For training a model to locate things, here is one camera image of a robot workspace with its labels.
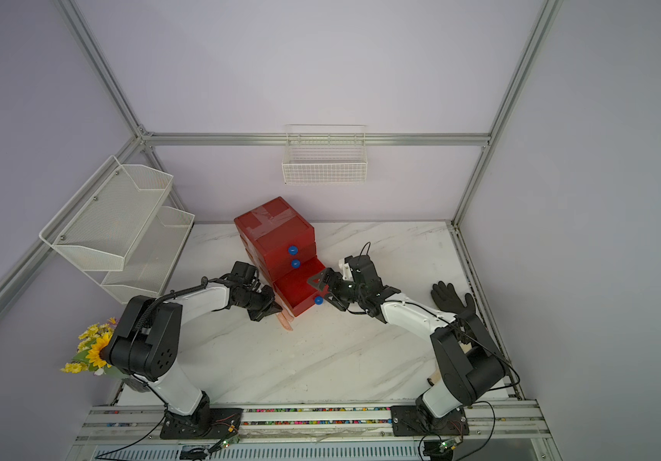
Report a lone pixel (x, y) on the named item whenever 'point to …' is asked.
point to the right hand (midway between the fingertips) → (316, 291)
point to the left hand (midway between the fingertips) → (282, 309)
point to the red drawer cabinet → (281, 243)
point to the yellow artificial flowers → (91, 341)
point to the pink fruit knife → (282, 322)
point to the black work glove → (447, 300)
